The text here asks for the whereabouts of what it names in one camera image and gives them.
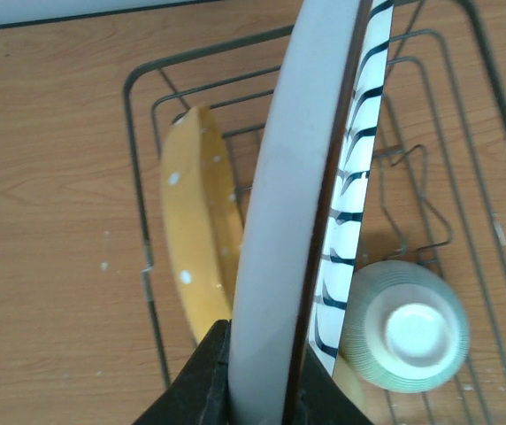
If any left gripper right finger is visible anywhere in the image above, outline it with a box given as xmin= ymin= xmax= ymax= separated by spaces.
xmin=296 ymin=346 xmax=372 ymax=425

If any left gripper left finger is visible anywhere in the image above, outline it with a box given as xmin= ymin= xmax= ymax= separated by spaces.
xmin=134 ymin=320 xmax=230 ymax=425

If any light green ceramic bowl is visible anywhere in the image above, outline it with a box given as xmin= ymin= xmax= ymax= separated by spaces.
xmin=340 ymin=260 xmax=471 ymax=393

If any white blue striped plate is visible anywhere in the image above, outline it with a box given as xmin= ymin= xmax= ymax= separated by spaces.
xmin=228 ymin=1 xmax=394 ymax=424

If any grey wire dish rack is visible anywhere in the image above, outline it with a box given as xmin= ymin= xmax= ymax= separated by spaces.
xmin=122 ymin=1 xmax=506 ymax=424

